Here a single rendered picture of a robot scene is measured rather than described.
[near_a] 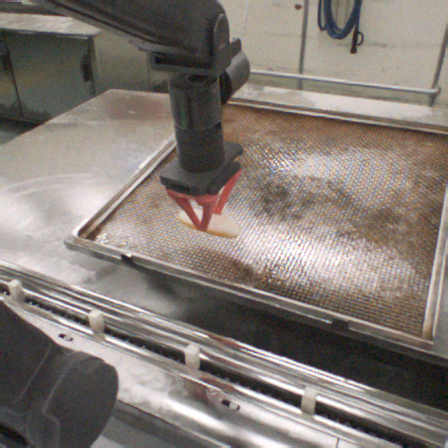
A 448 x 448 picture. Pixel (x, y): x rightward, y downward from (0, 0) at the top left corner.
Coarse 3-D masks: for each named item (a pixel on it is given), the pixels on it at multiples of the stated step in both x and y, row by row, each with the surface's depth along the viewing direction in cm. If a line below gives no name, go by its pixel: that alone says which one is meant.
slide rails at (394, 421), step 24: (24, 288) 65; (48, 288) 65; (48, 312) 61; (96, 336) 57; (144, 336) 57; (168, 336) 57; (168, 360) 54; (216, 360) 54; (240, 360) 54; (216, 384) 51; (288, 384) 51; (312, 384) 51; (288, 408) 48; (336, 408) 48; (360, 408) 48; (336, 432) 46; (360, 432) 46; (408, 432) 46; (432, 432) 46
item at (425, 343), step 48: (288, 144) 85; (432, 144) 82; (288, 192) 74; (336, 192) 73; (384, 192) 72; (432, 192) 71; (144, 240) 68; (384, 240) 64; (432, 240) 63; (240, 288) 58; (288, 288) 59; (432, 288) 56; (384, 336) 52; (432, 336) 50
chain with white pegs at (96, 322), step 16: (0, 288) 67; (16, 288) 63; (32, 304) 64; (80, 320) 61; (96, 320) 58; (112, 336) 59; (160, 352) 56; (192, 352) 52; (208, 368) 54; (240, 384) 53; (288, 400) 50; (304, 400) 48; (336, 416) 48; (368, 432) 47
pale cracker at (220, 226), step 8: (176, 216) 65; (184, 216) 64; (200, 216) 63; (216, 216) 63; (184, 224) 63; (192, 224) 63; (216, 224) 62; (224, 224) 62; (232, 224) 62; (208, 232) 62; (216, 232) 61; (224, 232) 61; (232, 232) 61; (240, 232) 61
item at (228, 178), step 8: (232, 168) 57; (240, 168) 59; (224, 176) 56; (232, 176) 58; (216, 184) 55; (224, 184) 56; (232, 184) 60; (208, 192) 55; (216, 192) 55; (224, 192) 61; (224, 200) 62; (216, 208) 64
